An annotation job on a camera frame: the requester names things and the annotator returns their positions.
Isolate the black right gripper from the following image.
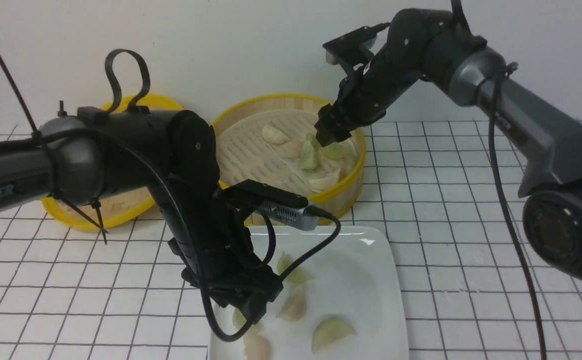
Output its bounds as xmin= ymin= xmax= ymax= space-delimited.
xmin=314 ymin=47 xmax=422 ymax=148

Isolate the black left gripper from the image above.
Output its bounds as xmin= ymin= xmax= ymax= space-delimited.
xmin=150 ymin=177 xmax=282 ymax=323

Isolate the white dumpling steamer front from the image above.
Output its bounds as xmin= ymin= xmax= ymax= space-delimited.
xmin=308 ymin=168 xmax=342 ymax=192

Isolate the white dumpling steamer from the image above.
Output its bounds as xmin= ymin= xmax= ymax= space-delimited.
xmin=261 ymin=123 xmax=291 ymax=146
xmin=308 ymin=168 xmax=342 ymax=192

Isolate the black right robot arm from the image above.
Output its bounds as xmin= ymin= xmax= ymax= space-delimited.
xmin=314 ymin=0 xmax=582 ymax=281

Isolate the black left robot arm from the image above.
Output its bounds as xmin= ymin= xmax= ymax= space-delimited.
xmin=0 ymin=107 xmax=283 ymax=322

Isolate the green dumpling plate top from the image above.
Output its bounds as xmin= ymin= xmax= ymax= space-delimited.
xmin=276 ymin=252 xmax=315 ymax=285

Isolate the green dumpling plate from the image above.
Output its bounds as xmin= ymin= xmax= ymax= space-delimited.
xmin=311 ymin=316 xmax=358 ymax=354
xmin=276 ymin=252 xmax=315 ymax=285
xmin=232 ymin=307 xmax=246 ymax=331

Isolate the green dumpling plate left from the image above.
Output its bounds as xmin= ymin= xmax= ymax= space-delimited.
xmin=232 ymin=307 xmax=246 ymax=331

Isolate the pink dumpling plate centre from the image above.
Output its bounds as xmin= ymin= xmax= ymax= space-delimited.
xmin=276 ymin=284 xmax=308 ymax=322

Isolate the pink dumpling plate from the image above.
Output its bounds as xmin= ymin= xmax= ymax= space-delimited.
xmin=242 ymin=332 xmax=272 ymax=360
xmin=276 ymin=284 xmax=308 ymax=322

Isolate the pink dumpling plate bottom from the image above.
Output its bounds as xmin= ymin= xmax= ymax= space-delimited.
xmin=242 ymin=332 xmax=272 ymax=360

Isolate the green dumpling plate lower right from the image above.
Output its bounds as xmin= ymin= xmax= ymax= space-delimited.
xmin=311 ymin=316 xmax=358 ymax=354

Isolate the small green dumpling steamer top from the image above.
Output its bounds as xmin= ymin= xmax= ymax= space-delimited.
xmin=305 ymin=133 xmax=321 ymax=151

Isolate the pink dumpling in steamer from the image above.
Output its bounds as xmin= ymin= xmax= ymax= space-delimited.
xmin=275 ymin=140 xmax=304 ymax=160

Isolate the white dumpling steamer top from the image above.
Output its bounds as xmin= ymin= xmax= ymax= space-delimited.
xmin=261 ymin=123 xmax=291 ymax=146

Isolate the bamboo steamer basket yellow rim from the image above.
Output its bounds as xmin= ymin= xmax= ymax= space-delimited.
xmin=212 ymin=93 xmax=367 ymax=217

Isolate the bamboo steamer lid yellow rim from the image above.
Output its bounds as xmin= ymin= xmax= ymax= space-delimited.
xmin=41 ymin=93 xmax=183 ymax=232

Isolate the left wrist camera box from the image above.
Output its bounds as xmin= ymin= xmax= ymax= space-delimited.
xmin=222 ymin=178 xmax=318 ymax=231

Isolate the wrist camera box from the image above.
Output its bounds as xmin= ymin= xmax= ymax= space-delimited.
xmin=222 ymin=178 xmax=318 ymax=231
xmin=322 ymin=22 xmax=390 ymax=68

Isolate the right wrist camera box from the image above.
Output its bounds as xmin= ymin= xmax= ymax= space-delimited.
xmin=322 ymin=22 xmax=390 ymax=68

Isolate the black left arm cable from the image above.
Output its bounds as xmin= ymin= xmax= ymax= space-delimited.
xmin=0 ymin=4 xmax=342 ymax=343

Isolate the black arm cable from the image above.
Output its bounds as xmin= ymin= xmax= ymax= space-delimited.
xmin=450 ymin=0 xmax=548 ymax=360
xmin=0 ymin=4 xmax=342 ymax=343

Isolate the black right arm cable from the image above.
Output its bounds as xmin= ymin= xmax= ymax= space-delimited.
xmin=450 ymin=0 xmax=548 ymax=360

